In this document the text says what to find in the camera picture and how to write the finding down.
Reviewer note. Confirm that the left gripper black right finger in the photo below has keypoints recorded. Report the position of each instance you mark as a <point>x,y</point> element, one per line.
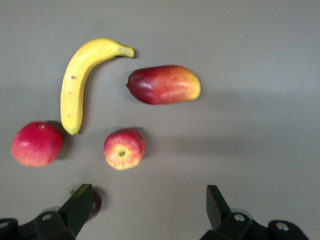
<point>220,217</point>

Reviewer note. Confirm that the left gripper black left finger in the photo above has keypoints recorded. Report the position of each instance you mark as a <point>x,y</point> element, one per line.
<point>72,217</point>

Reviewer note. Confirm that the red yellow striped apple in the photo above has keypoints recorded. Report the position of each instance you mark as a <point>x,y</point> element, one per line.
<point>123,150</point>

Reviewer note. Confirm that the plain red apple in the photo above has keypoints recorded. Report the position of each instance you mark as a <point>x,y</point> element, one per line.
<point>37,145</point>

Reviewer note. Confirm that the yellow banana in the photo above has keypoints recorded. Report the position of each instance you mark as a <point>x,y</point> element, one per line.
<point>73,87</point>

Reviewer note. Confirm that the dark red plum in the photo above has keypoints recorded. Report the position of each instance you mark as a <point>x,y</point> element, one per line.
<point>97,207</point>

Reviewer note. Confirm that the red yellow mango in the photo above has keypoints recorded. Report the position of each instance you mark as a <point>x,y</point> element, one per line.
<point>162,85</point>

